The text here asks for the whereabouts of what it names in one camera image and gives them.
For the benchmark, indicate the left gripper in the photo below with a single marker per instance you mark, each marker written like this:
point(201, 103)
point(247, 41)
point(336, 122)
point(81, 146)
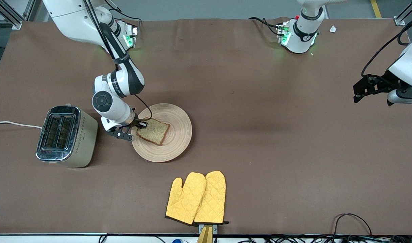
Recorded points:
point(383, 80)

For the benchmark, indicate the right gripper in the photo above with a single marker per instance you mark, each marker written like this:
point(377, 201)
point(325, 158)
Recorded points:
point(138, 122)

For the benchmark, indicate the brown bread slice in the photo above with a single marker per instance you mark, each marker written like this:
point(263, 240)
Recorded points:
point(155, 132)

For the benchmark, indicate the round wooden plate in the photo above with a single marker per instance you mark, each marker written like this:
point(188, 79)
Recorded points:
point(175, 135)

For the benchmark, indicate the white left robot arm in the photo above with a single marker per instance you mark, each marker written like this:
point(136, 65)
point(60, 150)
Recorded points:
point(303, 35)

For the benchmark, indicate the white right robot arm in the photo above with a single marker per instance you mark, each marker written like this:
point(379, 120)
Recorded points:
point(125, 79)

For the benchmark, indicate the cream and chrome toaster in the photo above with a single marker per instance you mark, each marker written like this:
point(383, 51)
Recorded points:
point(71, 135)

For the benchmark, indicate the white paper scrap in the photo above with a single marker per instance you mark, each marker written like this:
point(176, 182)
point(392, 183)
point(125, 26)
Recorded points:
point(333, 29)

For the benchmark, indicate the yellow floor tape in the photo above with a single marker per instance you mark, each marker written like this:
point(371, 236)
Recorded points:
point(376, 9)

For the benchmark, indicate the brown table cloth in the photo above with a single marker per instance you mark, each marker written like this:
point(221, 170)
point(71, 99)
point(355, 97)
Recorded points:
point(226, 101)

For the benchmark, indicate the yellow quilted oven mitt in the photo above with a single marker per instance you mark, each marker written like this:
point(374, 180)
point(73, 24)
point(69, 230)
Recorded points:
point(212, 199)
point(185, 199)

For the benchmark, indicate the aluminium frame profile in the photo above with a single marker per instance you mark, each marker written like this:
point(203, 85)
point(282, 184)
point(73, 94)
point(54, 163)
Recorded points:
point(402, 18)
point(10, 15)

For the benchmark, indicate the grey metal bracket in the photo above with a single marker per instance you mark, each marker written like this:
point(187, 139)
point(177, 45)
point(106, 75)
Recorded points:
point(215, 228)

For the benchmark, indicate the wooden post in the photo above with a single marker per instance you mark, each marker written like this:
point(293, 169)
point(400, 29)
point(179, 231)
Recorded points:
point(206, 236)

